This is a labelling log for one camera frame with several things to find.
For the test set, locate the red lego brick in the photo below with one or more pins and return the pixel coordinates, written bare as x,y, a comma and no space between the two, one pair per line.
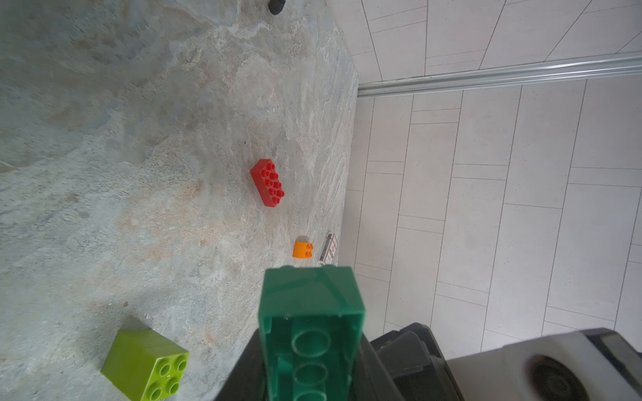
266,179

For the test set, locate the black perforated music stand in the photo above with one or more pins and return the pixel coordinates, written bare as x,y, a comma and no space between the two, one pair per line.
276,6

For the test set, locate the lime lego brick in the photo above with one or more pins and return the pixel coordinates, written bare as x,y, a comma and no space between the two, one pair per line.
145,365

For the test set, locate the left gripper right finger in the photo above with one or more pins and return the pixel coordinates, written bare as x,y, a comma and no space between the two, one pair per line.
404,364

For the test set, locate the white blue card box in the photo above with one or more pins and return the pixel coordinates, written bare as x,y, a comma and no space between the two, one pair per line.
328,251

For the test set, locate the orange curved lego brick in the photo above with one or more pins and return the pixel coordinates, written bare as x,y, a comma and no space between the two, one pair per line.
303,248

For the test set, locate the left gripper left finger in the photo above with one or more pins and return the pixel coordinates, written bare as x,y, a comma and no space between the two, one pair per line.
247,381

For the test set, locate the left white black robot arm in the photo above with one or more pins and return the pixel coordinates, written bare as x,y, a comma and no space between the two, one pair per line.
589,364

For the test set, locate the dark green lego brick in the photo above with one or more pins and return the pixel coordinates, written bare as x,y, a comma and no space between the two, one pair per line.
310,324

